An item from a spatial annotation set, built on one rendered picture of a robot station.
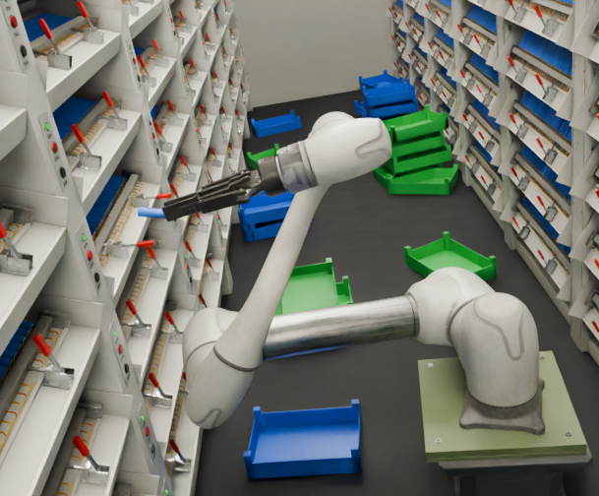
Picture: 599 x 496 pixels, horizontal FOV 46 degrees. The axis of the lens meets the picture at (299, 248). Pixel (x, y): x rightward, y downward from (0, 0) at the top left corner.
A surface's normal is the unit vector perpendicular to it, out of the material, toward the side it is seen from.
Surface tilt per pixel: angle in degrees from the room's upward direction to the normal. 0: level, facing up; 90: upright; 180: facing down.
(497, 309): 6
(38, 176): 90
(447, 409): 1
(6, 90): 90
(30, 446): 21
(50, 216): 90
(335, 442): 0
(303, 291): 29
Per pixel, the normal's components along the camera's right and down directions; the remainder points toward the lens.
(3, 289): 0.21, -0.88
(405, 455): -0.16, -0.89
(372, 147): 0.20, 0.22
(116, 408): 0.03, 0.44
